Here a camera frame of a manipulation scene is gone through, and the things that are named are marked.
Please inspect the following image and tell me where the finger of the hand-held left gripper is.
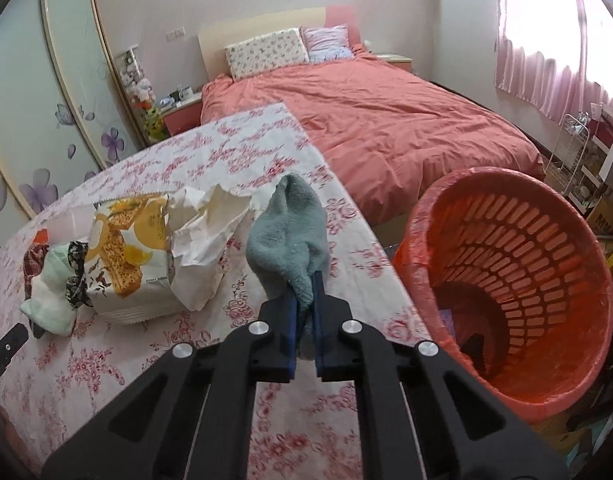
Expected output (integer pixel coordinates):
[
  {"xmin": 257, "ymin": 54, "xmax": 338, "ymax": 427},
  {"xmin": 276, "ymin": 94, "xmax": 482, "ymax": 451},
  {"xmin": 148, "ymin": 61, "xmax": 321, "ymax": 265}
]
[{"xmin": 0, "ymin": 322, "xmax": 30, "ymax": 392}]

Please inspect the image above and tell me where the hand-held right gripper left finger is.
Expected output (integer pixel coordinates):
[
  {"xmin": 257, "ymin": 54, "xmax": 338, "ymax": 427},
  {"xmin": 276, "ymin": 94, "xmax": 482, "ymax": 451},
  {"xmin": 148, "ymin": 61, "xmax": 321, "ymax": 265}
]
[{"xmin": 39, "ymin": 292, "xmax": 307, "ymax": 480}]

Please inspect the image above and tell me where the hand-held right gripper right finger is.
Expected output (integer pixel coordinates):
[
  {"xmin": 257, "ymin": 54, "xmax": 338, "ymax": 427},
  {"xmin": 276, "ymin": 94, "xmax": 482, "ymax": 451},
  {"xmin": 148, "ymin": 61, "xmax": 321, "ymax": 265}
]
[{"xmin": 311, "ymin": 270, "xmax": 570, "ymax": 480}]

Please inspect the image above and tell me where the mint white cloth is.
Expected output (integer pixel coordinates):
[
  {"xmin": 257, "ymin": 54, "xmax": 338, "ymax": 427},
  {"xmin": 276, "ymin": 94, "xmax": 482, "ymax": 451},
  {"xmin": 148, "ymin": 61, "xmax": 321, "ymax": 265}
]
[{"xmin": 20, "ymin": 245, "xmax": 80, "ymax": 337}]

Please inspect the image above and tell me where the teal fluffy sock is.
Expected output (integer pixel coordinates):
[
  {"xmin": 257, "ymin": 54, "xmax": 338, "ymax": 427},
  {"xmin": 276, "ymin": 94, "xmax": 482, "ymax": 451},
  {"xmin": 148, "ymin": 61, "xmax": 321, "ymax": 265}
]
[{"xmin": 246, "ymin": 172, "xmax": 332, "ymax": 361}]

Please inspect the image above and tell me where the black floral cloth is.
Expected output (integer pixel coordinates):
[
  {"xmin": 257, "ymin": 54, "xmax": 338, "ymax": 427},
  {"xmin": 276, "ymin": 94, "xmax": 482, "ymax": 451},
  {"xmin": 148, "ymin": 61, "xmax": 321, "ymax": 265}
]
[{"xmin": 66, "ymin": 241, "xmax": 95, "ymax": 309}]

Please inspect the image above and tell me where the orange plastic basket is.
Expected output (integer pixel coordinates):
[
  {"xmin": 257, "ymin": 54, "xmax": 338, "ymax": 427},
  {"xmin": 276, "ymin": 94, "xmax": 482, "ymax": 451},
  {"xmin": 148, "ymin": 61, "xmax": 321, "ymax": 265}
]
[{"xmin": 393, "ymin": 167, "xmax": 613, "ymax": 423}]

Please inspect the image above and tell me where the red patterned cloth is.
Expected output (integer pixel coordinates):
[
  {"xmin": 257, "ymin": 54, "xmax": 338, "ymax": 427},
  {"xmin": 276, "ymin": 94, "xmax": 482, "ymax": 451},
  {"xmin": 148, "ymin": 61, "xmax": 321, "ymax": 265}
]
[{"xmin": 24, "ymin": 229, "xmax": 51, "ymax": 282}]

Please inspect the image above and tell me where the crumpled white paper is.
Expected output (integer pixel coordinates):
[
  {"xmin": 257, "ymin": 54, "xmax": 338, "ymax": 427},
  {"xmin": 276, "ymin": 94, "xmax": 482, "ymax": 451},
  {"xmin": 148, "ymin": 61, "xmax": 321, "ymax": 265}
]
[{"xmin": 166, "ymin": 184, "xmax": 255, "ymax": 312}]

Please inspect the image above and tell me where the yellow white snack packet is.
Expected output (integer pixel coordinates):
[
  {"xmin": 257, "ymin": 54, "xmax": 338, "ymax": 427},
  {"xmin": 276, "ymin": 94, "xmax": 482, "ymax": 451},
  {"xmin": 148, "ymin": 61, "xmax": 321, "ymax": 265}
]
[{"xmin": 84, "ymin": 195, "xmax": 180, "ymax": 327}]

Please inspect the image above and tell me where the red floral tablecloth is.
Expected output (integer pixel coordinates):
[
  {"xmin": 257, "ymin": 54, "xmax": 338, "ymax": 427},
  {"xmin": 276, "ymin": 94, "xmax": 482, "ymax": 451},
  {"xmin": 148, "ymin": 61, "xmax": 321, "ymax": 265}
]
[{"xmin": 0, "ymin": 102, "xmax": 432, "ymax": 480}]

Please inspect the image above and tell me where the bed with pink cover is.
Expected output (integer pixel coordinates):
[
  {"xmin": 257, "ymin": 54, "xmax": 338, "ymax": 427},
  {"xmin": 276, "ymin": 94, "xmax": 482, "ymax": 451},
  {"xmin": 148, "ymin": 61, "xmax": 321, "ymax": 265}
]
[{"xmin": 200, "ymin": 42, "xmax": 546, "ymax": 227}]

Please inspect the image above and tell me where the pink white nightstand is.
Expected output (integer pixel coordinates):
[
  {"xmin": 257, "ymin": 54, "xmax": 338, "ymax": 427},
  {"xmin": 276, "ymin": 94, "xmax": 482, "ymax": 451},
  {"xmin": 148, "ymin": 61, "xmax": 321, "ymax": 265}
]
[
  {"xmin": 161, "ymin": 95, "xmax": 203, "ymax": 137},
  {"xmin": 374, "ymin": 52, "xmax": 413, "ymax": 76}
]

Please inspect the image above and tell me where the flower print sliding wardrobe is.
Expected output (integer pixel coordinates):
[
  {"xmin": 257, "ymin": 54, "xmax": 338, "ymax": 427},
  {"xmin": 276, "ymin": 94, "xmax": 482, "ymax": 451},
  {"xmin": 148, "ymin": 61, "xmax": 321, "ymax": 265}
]
[{"xmin": 0, "ymin": 0, "xmax": 148, "ymax": 271}]

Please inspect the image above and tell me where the green yellow plush toy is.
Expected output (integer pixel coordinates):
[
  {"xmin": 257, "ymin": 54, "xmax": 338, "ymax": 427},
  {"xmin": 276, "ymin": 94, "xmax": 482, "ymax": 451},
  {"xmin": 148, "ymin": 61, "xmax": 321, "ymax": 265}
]
[{"xmin": 142, "ymin": 105, "xmax": 169, "ymax": 144}]

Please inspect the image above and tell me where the white floral pillow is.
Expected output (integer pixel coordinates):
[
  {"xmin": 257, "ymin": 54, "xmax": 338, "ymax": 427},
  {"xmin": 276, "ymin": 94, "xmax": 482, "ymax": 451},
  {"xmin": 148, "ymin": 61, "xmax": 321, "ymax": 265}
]
[{"xmin": 225, "ymin": 29, "xmax": 310, "ymax": 80}]

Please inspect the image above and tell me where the pile of plush toys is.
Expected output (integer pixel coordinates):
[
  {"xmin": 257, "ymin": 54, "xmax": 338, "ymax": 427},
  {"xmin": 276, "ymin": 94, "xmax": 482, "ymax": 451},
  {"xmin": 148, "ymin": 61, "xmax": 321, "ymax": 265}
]
[{"xmin": 120, "ymin": 66, "xmax": 157, "ymax": 111}]

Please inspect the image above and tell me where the pink striped pillow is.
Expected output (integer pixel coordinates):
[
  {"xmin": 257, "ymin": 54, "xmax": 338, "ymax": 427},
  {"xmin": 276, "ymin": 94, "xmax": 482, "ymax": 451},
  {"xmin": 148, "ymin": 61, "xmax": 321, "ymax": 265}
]
[{"xmin": 300, "ymin": 25, "xmax": 355, "ymax": 65}]

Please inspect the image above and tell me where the beige bed headboard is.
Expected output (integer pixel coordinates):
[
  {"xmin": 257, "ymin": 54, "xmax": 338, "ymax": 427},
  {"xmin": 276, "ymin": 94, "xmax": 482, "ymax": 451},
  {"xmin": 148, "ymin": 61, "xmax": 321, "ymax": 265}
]
[{"xmin": 197, "ymin": 6, "xmax": 362, "ymax": 84}]

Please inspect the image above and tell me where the brown paper bag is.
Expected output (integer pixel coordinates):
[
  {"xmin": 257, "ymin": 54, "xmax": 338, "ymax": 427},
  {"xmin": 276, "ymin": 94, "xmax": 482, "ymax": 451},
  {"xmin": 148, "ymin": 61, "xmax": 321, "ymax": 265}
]
[{"xmin": 587, "ymin": 200, "xmax": 613, "ymax": 237}]

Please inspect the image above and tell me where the white storage shelf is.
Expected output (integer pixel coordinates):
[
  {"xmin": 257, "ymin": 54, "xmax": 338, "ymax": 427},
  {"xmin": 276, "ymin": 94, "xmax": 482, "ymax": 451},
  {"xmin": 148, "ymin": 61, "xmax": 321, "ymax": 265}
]
[{"xmin": 567, "ymin": 102, "xmax": 613, "ymax": 221}]

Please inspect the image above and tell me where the pink curtain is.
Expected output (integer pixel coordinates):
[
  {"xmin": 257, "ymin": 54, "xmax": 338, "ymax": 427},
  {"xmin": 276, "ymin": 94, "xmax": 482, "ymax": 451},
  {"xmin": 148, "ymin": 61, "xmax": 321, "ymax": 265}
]
[{"xmin": 494, "ymin": 0, "xmax": 613, "ymax": 122}]

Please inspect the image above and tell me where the white wire rack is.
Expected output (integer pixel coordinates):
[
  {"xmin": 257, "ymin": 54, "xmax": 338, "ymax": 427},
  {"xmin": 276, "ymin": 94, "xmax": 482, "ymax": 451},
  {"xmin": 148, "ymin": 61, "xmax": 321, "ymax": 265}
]
[{"xmin": 545, "ymin": 112, "xmax": 595, "ymax": 197}]

